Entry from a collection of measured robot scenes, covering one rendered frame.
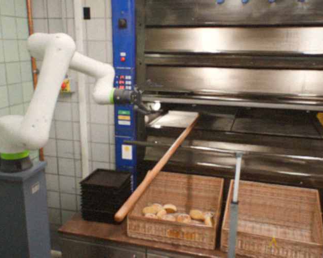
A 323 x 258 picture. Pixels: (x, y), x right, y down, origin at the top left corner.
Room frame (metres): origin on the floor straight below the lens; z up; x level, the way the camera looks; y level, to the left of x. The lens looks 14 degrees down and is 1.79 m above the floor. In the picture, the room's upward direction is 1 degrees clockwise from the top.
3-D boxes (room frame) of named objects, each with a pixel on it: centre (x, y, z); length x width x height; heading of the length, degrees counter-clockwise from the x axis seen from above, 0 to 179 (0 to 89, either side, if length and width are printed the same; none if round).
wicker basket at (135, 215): (2.13, -0.12, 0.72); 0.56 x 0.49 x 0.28; 75
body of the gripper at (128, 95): (1.90, 0.16, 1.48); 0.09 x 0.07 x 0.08; 74
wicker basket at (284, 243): (1.97, -0.68, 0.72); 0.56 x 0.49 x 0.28; 73
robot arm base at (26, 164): (1.57, 0.74, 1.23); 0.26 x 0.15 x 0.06; 78
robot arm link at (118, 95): (1.93, 0.23, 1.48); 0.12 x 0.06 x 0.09; 164
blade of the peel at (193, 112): (3.00, -0.37, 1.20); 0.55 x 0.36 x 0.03; 75
